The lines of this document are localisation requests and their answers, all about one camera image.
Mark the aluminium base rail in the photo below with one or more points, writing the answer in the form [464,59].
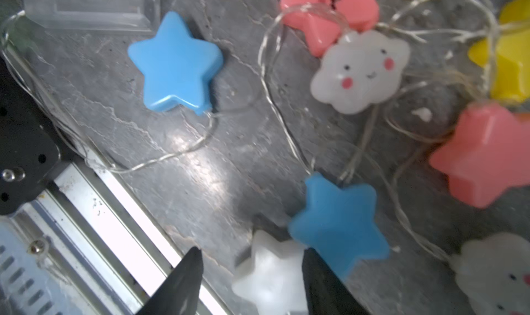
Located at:
[85,245]

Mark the pink star light with face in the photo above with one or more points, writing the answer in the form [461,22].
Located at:
[324,21]

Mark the yellow star light with face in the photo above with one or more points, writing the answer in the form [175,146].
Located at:
[512,55]

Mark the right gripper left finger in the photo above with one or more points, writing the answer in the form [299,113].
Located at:
[180,292]

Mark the pink star light plain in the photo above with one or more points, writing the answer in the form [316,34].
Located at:
[488,154]

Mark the blue star light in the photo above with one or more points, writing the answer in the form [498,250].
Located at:
[339,224]
[177,67]

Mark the white cloud light centre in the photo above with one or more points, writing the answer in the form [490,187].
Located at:
[361,69]

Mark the clear plastic battery box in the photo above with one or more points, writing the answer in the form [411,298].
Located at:
[141,16]

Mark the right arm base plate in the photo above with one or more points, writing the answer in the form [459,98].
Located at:
[31,154]

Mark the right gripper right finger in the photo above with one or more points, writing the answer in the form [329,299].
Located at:
[325,293]

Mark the white star light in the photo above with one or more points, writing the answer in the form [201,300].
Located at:
[271,278]

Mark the white cloud light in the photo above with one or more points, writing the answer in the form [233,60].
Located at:
[494,274]
[361,69]

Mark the blue star light centre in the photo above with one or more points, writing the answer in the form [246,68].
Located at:
[339,224]

